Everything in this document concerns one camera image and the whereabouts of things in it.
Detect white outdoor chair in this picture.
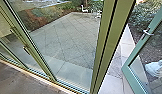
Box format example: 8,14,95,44
80,4,90,14
94,9,103,20

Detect green outdoor hedge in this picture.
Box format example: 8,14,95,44
128,0,162,34

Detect green framed glass wall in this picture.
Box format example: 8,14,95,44
0,0,136,94

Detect metal door handle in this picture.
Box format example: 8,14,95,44
142,29,155,37
22,45,32,57

